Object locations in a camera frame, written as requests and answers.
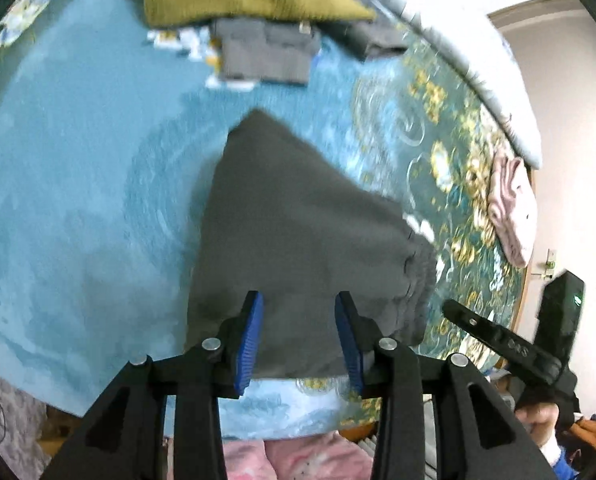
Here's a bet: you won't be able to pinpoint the dark grey garment under sweater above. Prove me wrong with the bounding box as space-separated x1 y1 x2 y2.
343 22 409 61

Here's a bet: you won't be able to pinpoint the dark grey sweatpants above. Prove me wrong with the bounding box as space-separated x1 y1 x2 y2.
187 110 435 378

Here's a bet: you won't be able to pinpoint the grey folded garment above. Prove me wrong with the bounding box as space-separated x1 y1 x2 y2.
212 16 322 86

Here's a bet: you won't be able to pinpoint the pink folded cloth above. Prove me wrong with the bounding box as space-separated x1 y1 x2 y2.
488 150 538 269

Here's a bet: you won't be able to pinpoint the pink patterned pants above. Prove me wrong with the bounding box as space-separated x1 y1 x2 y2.
223 426 377 479

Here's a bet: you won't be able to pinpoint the teal floral bed blanket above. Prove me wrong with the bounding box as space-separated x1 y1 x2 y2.
0 0 525 415

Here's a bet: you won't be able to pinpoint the grey floral fabric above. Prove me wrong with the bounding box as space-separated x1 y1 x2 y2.
0 378 50 479

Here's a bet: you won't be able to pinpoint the person right hand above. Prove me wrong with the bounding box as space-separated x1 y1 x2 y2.
515 402 560 453

